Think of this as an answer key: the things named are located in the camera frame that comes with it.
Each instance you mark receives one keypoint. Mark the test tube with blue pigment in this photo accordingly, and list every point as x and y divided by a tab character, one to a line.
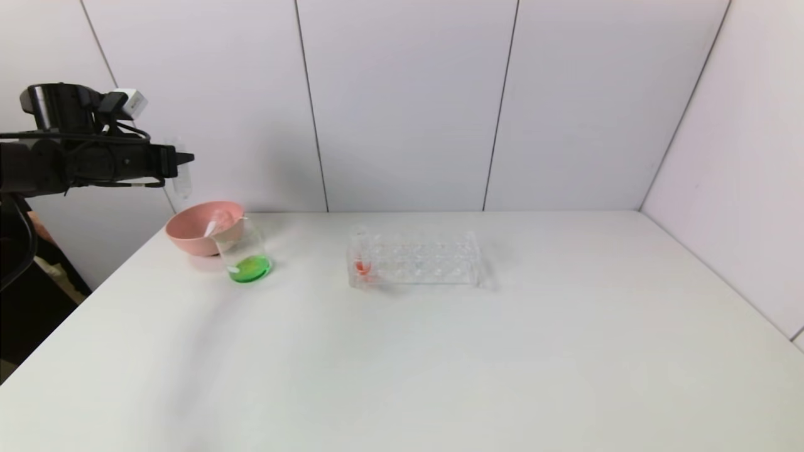
182	182

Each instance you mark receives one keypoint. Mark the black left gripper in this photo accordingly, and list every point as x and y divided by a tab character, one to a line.
167	161

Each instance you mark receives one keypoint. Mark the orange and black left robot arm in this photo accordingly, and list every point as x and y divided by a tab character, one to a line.
44	157

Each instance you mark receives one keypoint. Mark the clear acrylic test tube rack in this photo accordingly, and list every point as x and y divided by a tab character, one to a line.
427	263

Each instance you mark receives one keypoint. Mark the bare person hand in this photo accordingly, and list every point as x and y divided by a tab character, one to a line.
41	229

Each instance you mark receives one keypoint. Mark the test tube with red pigment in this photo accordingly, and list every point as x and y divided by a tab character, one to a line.
362	266

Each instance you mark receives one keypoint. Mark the clear glass beaker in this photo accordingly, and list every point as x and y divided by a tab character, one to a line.
250	269

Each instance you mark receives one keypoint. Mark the test tube with yellow pigment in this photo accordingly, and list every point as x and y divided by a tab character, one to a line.
215	226

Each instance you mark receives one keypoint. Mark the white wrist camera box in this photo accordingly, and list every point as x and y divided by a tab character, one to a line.
129	103

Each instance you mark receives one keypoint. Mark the pink bowl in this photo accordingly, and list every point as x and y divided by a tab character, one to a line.
188	235

